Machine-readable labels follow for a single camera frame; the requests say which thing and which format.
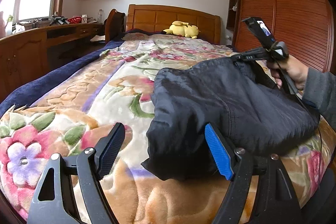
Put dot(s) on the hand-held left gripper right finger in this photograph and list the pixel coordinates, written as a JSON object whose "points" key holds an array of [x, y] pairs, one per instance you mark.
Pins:
{"points": [[219, 153]]}

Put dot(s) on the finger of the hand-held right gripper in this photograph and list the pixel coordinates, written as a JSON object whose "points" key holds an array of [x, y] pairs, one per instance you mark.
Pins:
{"points": [[263, 74], [249, 56]]}

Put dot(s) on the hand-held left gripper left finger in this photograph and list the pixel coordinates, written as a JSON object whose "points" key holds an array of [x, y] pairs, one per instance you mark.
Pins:
{"points": [[111, 153]]}

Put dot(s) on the dark jacket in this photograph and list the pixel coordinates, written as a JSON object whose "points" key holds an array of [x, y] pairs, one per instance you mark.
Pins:
{"points": [[223, 98]]}

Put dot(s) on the person's right forearm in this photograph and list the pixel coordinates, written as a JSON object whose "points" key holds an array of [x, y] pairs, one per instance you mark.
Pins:
{"points": [[320, 90]]}

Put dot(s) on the person's right hand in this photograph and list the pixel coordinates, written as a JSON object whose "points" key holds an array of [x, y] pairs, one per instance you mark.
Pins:
{"points": [[296, 71]]}

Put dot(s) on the wooden wardrobe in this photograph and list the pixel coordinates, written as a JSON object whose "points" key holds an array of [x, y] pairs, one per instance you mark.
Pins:
{"points": [[288, 3]]}

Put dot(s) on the wooden side shelf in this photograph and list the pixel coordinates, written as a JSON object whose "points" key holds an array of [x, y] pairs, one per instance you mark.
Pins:
{"points": [[232, 3]]}

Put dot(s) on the floral plush blanket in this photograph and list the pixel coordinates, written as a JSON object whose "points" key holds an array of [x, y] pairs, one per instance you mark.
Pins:
{"points": [[78, 98]]}

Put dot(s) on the yellow plush toy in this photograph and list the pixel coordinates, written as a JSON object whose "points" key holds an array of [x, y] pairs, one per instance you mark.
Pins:
{"points": [[181, 28]]}

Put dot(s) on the wooden bed headboard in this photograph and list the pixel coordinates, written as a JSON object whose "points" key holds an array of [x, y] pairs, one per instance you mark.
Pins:
{"points": [[157, 19]]}

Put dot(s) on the white paper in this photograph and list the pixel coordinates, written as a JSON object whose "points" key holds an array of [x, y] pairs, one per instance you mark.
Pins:
{"points": [[97, 39]]}

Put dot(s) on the wooden desk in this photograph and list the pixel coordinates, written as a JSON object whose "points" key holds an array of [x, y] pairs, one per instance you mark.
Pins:
{"points": [[23, 56]]}

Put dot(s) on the wooden chair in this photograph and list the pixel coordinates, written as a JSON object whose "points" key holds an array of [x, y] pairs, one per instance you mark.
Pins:
{"points": [[110, 22]]}

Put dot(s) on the black garment on chair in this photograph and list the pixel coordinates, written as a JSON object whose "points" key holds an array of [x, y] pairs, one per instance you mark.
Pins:
{"points": [[119, 22]]}

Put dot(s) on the white carton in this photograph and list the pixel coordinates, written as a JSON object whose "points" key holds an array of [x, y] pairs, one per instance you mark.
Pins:
{"points": [[84, 19]]}

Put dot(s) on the clear plastic bottle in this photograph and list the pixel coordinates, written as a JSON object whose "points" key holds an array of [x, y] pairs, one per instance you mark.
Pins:
{"points": [[100, 16]]}

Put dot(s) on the red basket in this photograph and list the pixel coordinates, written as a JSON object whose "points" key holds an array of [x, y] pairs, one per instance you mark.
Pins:
{"points": [[74, 20]]}

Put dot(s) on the green capped bottle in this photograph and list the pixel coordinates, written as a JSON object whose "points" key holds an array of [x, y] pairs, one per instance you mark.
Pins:
{"points": [[9, 26]]}

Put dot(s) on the black camera tripod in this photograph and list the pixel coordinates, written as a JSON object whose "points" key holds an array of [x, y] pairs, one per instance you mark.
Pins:
{"points": [[59, 19]]}

